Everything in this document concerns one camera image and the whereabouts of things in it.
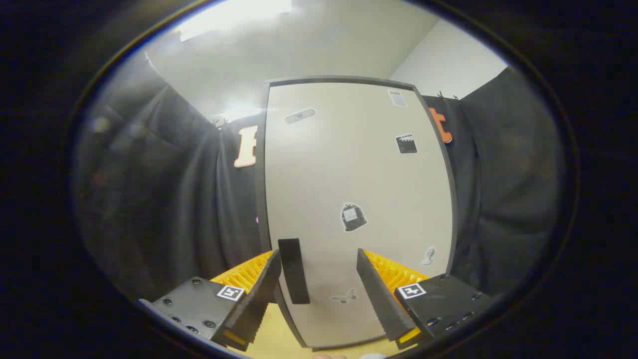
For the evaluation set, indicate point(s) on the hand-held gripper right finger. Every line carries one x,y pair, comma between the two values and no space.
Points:
379,294

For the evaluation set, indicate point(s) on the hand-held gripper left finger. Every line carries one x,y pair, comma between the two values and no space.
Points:
263,294

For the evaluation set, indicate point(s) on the white shoe cabinet door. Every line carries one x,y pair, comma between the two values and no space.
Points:
349,174

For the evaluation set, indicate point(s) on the black backdrop cloth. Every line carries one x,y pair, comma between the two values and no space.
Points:
174,199

